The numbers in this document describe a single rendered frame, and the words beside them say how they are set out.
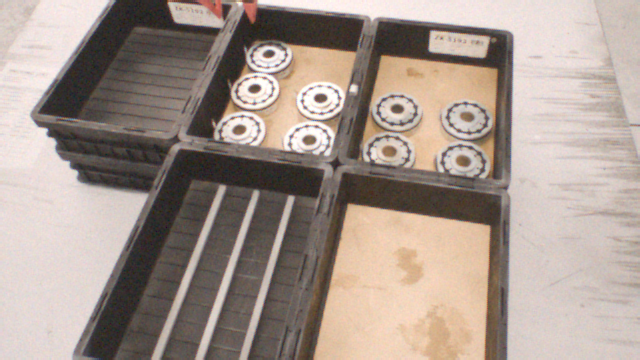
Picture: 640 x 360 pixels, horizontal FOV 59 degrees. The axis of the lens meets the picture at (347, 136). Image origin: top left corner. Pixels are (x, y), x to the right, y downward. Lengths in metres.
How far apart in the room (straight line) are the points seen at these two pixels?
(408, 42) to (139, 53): 0.62
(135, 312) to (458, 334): 0.53
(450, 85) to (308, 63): 0.32
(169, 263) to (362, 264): 0.34
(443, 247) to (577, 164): 0.45
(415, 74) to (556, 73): 0.41
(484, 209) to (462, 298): 0.16
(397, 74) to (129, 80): 0.60
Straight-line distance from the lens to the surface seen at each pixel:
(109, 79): 1.38
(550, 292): 1.17
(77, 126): 1.17
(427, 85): 1.25
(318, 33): 1.30
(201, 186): 1.12
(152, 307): 1.03
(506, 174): 1.00
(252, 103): 1.19
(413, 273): 1.00
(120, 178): 1.30
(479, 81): 1.27
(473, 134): 1.13
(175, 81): 1.32
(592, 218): 1.28
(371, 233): 1.03
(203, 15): 1.37
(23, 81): 1.68
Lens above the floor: 1.73
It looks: 52 degrees down
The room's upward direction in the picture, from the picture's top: 2 degrees counter-clockwise
